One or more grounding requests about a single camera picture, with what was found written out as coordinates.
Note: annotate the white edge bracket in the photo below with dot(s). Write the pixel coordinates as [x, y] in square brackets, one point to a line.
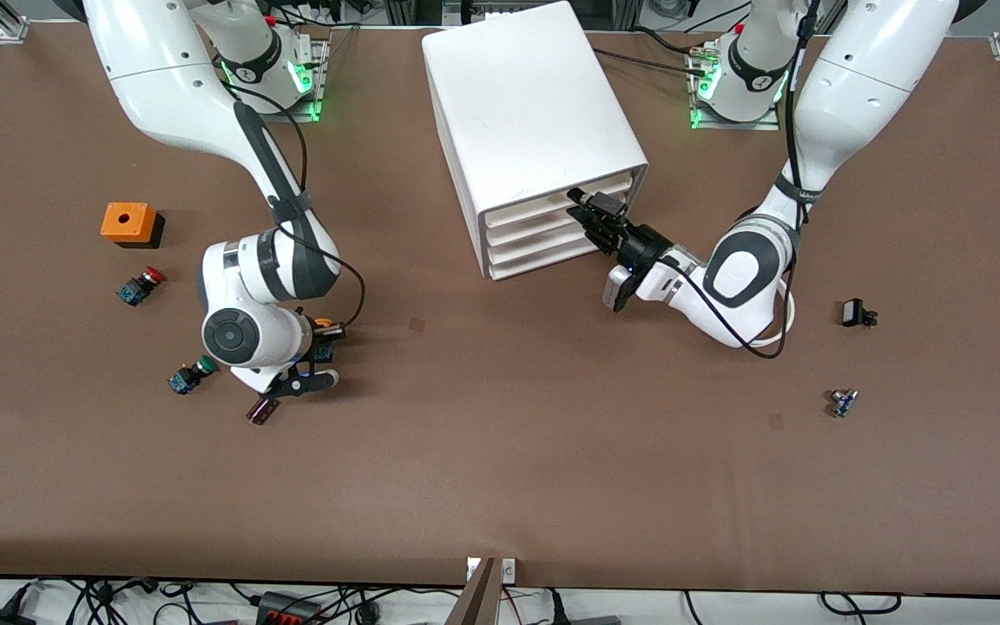
[508, 570]

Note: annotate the purple cylindrical capacitor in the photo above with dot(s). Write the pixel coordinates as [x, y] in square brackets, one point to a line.
[260, 412]

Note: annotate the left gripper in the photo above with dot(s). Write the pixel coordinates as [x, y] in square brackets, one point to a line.
[641, 246]

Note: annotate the small black component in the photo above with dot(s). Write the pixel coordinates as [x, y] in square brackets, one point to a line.
[853, 312]

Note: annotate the white drawer cabinet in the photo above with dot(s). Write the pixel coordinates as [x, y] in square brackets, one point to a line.
[517, 95]

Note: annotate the white curved plastic piece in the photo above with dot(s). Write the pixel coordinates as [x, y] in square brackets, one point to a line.
[792, 314]

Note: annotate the small blue component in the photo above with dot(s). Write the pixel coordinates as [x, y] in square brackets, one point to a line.
[843, 404]

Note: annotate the black power strip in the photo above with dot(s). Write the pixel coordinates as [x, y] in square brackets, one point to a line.
[287, 608]

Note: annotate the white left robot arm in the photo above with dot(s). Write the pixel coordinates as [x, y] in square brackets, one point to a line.
[856, 69]

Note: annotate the orange button box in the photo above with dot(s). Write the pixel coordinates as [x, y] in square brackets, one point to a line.
[127, 221]

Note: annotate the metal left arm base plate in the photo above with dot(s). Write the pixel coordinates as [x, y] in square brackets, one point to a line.
[734, 126]

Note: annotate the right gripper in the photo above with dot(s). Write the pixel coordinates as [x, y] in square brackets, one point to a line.
[324, 350]

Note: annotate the white plastic drawer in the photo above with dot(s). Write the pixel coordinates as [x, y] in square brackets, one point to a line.
[543, 257]
[543, 223]
[543, 207]
[543, 240]

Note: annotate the wooden post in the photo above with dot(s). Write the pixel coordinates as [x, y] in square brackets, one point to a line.
[476, 603]

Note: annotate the red push button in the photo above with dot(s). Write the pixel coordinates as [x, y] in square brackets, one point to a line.
[140, 286]

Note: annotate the yellow push button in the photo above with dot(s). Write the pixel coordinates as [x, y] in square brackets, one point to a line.
[323, 324]

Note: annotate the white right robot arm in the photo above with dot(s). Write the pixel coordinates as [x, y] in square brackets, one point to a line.
[161, 78]

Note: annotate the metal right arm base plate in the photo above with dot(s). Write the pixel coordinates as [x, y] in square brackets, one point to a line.
[319, 82]

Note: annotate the green push button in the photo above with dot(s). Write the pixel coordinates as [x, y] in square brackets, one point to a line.
[187, 377]

